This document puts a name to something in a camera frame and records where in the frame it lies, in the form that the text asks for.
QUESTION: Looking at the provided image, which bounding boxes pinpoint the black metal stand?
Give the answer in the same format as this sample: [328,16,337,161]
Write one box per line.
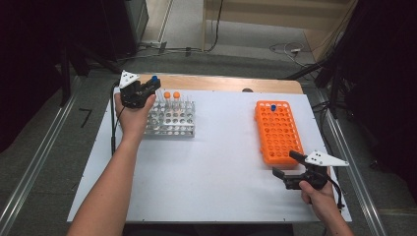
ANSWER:
[284,58,349,120]
[58,38,126,107]

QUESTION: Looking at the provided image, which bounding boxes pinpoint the black hanging cable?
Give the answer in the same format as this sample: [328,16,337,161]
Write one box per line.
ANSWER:
[205,0,225,53]

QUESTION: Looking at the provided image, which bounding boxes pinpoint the orange-capped test tube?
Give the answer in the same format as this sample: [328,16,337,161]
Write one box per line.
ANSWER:
[163,90,172,112]
[172,90,182,112]

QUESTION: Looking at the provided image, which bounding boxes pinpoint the metal floor rail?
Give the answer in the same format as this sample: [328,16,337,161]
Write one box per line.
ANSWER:
[314,89,388,236]
[0,77,83,236]

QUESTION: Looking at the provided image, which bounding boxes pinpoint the dark cabinet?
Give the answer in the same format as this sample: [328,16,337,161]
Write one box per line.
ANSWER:
[101,0,149,62]

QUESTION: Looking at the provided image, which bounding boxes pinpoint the hand-held gripper cable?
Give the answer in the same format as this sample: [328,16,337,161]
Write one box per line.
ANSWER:
[326,175,346,210]
[109,82,128,157]

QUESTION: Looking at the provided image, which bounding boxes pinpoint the person's right hand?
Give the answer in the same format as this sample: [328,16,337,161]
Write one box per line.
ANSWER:
[298,166,340,220]

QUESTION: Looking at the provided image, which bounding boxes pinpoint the grey power strip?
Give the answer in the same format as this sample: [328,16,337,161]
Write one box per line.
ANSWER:
[139,40,168,54]

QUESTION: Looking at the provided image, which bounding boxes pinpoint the left hand-held gripper cable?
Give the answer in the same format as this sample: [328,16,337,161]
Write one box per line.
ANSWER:
[109,82,128,157]

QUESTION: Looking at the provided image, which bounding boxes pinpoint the black floor cables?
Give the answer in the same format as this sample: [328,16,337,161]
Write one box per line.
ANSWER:
[311,100,340,165]

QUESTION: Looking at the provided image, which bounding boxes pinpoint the white table board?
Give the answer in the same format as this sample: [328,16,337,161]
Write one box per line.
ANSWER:
[67,87,352,224]

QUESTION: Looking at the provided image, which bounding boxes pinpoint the person's left hand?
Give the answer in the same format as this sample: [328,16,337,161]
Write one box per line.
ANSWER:
[113,92,157,143]

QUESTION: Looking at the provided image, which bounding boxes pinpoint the right hand-held gripper cable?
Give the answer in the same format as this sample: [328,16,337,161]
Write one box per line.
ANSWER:
[326,175,346,210]

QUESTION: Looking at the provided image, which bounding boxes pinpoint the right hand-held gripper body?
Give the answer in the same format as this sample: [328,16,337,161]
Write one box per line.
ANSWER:
[283,149,350,191]

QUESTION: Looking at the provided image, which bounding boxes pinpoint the metal test tube rack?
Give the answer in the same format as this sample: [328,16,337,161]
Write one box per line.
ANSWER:
[144,98,197,139]

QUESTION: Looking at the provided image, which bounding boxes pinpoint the wooden partition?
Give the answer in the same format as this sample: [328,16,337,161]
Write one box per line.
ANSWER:
[201,0,359,62]

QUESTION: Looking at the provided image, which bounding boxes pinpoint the white floor cable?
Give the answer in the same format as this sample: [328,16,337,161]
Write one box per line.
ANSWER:
[268,41,309,67]

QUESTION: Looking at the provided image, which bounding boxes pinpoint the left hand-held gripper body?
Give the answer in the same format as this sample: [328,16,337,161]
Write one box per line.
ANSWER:
[118,70,155,110]

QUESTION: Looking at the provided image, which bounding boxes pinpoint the orange plastic test tube rack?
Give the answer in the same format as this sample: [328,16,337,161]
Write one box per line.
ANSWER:
[254,99,306,170]

